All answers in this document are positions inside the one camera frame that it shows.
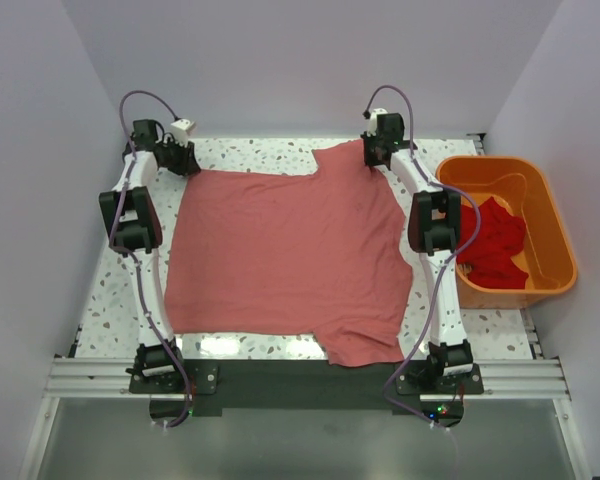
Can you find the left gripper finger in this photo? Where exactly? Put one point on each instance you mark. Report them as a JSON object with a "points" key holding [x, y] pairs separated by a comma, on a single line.
{"points": [[188, 167], [190, 150]]}

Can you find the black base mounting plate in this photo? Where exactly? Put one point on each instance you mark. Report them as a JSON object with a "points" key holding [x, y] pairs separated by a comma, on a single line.
{"points": [[208, 388]]}

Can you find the pink t shirt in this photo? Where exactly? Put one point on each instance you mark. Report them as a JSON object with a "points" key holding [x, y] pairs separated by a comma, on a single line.
{"points": [[314, 254]]}

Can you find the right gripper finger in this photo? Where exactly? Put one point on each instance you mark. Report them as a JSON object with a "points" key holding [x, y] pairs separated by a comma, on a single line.
{"points": [[369, 155], [381, 159]]}

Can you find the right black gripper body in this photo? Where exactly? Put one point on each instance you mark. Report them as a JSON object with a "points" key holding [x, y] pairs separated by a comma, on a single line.
{"points": [[375, 153]]}

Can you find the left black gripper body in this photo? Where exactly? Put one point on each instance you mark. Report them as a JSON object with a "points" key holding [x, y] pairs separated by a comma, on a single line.
{"points": [[181, 158]]}

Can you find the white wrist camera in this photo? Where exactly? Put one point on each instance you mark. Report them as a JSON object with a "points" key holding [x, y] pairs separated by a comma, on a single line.
{"points": [[181, 129], [372, 117]]}

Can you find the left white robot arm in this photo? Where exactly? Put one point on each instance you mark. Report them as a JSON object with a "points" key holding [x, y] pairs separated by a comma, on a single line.
{"points": [[135, 234]]}

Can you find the red t shirt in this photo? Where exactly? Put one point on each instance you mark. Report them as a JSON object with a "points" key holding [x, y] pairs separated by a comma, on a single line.
{"points": [[488, 258]]}

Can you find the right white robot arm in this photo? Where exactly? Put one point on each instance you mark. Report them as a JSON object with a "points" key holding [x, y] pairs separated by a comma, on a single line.
{"points": [[433, 232]]}

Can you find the aluminium rail frame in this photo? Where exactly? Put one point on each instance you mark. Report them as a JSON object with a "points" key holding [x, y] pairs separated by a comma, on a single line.
{"points": [[504, 341]]}

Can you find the orange plastic bin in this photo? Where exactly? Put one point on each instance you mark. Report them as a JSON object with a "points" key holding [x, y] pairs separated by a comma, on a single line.
{"points": [[522, 189]]}

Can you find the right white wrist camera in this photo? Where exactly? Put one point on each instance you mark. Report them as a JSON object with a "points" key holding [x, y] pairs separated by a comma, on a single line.
{"points": [[372, 117]]}

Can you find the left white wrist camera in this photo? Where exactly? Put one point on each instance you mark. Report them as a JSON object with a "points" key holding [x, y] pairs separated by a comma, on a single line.
{"points": [[181, 129]]}

